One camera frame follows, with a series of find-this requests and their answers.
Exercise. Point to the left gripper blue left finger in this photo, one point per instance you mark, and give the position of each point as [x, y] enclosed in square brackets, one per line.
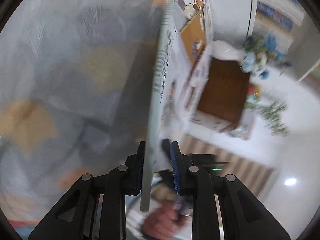
[134, 176]

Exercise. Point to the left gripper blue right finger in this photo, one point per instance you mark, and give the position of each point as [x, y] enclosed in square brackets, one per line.
[179, 170]

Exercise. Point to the rabbit hill book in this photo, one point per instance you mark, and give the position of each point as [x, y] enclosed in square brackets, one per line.
[178, 82]

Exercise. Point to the person's right hand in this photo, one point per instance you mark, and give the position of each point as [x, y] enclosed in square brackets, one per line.
[164, 223]

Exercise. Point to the brown wooden chair back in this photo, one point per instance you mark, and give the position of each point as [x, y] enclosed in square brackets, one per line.
[225, 93]

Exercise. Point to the green potted plant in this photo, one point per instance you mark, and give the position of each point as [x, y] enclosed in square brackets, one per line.
[270, 107]

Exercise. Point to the white ceramic vase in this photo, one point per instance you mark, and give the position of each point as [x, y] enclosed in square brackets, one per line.
[224, 51]

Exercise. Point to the patterned fan tablecloth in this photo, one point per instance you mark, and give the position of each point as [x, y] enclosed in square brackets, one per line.
[76, 78]

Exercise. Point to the white cartoon figures book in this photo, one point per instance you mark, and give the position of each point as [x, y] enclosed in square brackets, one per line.
[198, 32]

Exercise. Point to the blue white flower bouquet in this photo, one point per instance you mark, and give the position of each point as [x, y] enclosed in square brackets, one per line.
[259, 51]

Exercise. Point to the white bookshelf cabinet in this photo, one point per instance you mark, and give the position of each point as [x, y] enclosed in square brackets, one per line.
[282, 22]

